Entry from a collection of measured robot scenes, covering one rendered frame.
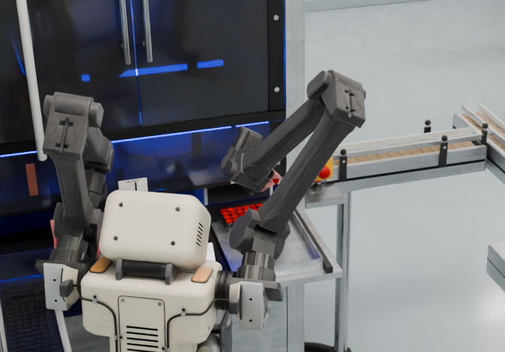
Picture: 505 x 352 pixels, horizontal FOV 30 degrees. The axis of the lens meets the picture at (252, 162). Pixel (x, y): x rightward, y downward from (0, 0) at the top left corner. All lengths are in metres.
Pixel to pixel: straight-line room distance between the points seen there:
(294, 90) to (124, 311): 1.06
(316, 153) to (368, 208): 2.81
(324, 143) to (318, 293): 2.20
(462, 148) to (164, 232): 1.55
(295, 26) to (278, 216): 0.84
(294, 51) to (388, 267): 1.77
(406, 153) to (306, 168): 1.26
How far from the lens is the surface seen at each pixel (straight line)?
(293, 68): 2.79
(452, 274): 4.31
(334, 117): 1.95
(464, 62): 6.76
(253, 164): 2.20
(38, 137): 2.65
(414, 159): 3.19
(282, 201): 2.03
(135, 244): 1.98
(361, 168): 3.13
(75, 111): 1.90
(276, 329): 3.22
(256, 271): 2.02
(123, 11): 2.56
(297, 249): 2.75
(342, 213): 3.23
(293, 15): 2.73
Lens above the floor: 2.33
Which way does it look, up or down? 26 degrees down
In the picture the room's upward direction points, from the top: 1 degrees counter-clockwise
